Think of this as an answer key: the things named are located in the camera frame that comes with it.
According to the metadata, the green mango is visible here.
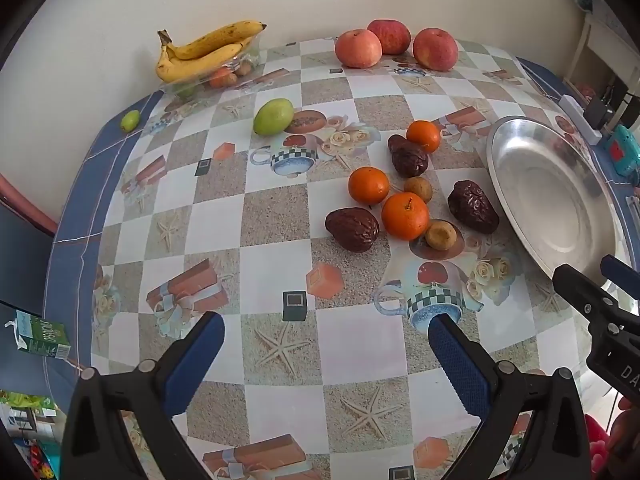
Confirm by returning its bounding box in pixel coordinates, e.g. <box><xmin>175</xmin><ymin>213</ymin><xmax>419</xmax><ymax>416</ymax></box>
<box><xmin>252</xmin><ymin>98</ymin><xmax>295</xmax><ymax>136</ymax></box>

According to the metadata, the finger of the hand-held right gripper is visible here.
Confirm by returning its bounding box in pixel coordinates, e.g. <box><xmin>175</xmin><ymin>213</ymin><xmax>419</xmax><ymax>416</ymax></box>
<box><xmin>600</xmin><ymin>255</ymin><xmax>640</xmax><ymax>301</ymax></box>
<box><xmin>552</xmin><ymin>263</ymin><xmax>621</xmax><ymax>319</ymax></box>

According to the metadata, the clear plastic container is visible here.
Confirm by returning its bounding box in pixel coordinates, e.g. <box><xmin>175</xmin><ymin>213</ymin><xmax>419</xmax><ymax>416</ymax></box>
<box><xmin>162</xmin><ymin>35</ymin><xmax>263</xmax><ymax>101</ymax></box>

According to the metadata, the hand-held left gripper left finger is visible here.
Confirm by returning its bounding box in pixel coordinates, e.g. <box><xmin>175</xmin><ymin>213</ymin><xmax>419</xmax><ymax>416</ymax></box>
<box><xmin>60</xmin><ymin>311</ymin><xmax>226</xmax><ymax>480</ymax></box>

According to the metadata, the green drink carton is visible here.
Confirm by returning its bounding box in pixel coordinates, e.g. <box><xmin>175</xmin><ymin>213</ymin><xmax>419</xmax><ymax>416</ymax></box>
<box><xmin>5</xmin><ymin>309</ymin><xmax>72</xmax><ymax>361</ymax></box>

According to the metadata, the orange tangerine with stem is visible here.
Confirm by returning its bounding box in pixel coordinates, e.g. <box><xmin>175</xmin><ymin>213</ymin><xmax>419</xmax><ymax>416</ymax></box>
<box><xmin>381</xmin><ymin>192</ymin><xmax>431</xmax><ymax>241</ymax></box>

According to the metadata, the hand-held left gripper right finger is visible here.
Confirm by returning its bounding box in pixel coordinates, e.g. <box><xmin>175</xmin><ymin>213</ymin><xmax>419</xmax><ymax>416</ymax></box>
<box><xmin>428</xmin><ymin>313</ymin><xmax>593</xmax><ymax>480</ymax></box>

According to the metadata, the round metal plate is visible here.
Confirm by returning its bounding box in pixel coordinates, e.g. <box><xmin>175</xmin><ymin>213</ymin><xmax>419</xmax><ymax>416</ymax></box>
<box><xmin>486</xmin><ymin>115</ymin><xmax>632</xmax><ymax>292</ymax></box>

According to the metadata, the printed checkered tablecloth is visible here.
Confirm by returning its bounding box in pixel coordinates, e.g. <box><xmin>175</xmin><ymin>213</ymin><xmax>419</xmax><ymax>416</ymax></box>
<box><xmin>42</xmin><ymin>35</ymin><xmax>640</xmax><ymax>480</ymax></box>

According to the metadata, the red apple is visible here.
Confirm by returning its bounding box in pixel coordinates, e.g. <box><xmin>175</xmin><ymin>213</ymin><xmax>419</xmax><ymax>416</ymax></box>
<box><xmin>334</xmin><ymin>29</ymin><xmax>383</xmax><ymax>69</ymax></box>
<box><xmin>413</xmin><ymin>27</ymin><xmax>459</xmax><ymax>72</ymax></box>
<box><xmin>367</xmin><ymin>19</ymin><xmax>412</xmax><ymax>56</ymax></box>

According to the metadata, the white power strip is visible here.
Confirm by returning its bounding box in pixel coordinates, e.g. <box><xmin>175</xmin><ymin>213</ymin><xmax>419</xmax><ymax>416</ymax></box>
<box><xmin>558</xmin><ymin>94</ymin><xmax>603</xmax><ymax>142</ymax></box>

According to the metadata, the brown wrinkled fruit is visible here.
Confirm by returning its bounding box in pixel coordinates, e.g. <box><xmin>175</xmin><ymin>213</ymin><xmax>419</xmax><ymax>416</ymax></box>
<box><xmin>387</xmin><ymin>134</ymin><xmax>430</xmax><ymax>179</ymax></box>
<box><xmin>325</xmin><ymin>207</ymin><xmax>381</xmax><ymax>253</ymax></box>
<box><xmin>447</xmin><ymin>180</ymin><xmax>500</xmax><ymax>235</ymax></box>

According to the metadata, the small tan longan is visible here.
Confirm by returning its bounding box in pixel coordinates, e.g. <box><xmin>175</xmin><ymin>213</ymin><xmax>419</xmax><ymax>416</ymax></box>
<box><xmin>425</xmin><ymin>219</ymin><xmax>458</xmax><ymax>251</ymax></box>
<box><xmin>404</xmin><ymin>176</ymin><xmax>434</xmax><ymax>204</ymax></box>

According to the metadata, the red cloth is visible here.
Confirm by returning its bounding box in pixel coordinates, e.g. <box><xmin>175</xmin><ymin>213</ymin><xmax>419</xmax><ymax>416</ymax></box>
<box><xmin>582</xmin><ymin>415</ymin><xmax>613</xmax><ymax>480</ymax></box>

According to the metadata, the colourful printed packaging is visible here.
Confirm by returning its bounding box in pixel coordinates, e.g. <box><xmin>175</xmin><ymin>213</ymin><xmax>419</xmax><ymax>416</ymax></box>
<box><xmin>0</xmin><ymin>390</ymin><xmax>61</xmax><ymax>480</ymax></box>

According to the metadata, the teal plastic toy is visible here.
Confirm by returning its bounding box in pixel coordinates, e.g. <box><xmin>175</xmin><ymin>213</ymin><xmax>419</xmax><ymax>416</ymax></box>
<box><xmin>602</xmin><ymin>125</ymin><xmax>640</xmax><ymax>177</ymax></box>

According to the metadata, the white shelf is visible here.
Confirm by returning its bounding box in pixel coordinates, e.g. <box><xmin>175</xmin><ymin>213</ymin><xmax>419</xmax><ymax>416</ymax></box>
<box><xmin>565</xmin><ymin>10</ymin><xmax>640</xmax><ymax>96</ymax></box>

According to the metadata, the black power adapter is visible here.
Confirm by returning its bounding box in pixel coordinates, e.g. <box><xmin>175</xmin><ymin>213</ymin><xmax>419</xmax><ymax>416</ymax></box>
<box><xmin>584</xmin><ymin>96</ymin><xmax>608</xmax><ymax>131</ymax></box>

